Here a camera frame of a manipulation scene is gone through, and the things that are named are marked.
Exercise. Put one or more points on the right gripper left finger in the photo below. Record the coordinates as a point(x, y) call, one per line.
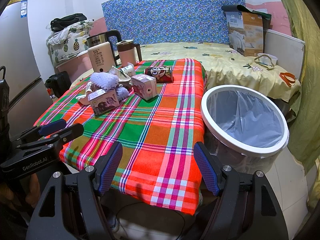
point(69, 207)

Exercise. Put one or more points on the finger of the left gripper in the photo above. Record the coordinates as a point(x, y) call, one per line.
point(55, 140)
point(36, 132)

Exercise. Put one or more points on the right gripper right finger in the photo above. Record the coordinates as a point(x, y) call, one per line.
point(246, 205)

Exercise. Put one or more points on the pink milk carton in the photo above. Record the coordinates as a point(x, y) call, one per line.
point(103, 101)
point(144, 86)

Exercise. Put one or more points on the white paper carton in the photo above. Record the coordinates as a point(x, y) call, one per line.
point(124, 79)

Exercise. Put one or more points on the white yogurt bottle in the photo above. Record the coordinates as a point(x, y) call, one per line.
point(129, 70)

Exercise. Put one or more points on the red drink can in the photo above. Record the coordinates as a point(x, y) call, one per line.
point(162, 74)

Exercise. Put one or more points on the white round trash bin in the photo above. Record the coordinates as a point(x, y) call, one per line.
point(229, 151)

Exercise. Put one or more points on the grey trash bag liner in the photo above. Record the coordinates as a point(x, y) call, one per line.
point(245, 117)

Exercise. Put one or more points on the person's left hand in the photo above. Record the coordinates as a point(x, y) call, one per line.
point(25, 193)

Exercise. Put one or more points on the silver refrigerator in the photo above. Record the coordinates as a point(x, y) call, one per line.
point(28, 95)

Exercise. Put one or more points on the black bag by fridge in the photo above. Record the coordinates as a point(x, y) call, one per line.
point(59, 83)

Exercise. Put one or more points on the pink storage box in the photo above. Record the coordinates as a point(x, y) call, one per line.
point(76, 66)

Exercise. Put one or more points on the pineapple print bedding bundle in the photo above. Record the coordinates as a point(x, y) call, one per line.
point(68, 43)

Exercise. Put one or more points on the white electric kettle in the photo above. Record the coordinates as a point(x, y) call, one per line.
point(101, 52)

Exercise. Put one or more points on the plaid colourful tablecloth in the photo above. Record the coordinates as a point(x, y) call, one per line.
point(157, 136)

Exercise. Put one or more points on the black bag on bundle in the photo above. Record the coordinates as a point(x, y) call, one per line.
point(58, 24)

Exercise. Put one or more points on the pink mug with brown lid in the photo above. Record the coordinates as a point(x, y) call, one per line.
point(129, 52)

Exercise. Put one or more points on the blue fridge energy label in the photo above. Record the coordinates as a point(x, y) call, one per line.
point(24, 4)

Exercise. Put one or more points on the yellow bed sheet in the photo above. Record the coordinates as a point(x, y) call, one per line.
point(225, 66)

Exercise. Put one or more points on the white board panel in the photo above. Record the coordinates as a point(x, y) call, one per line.
point(287, 49)

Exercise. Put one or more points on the bedding product box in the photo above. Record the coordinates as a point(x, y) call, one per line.
point(245, 32)

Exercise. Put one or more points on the blue dotted headboard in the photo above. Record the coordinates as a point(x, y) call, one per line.
point(158, 21)

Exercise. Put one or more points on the black cloth on box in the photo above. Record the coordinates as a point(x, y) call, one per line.
point(241, 8)

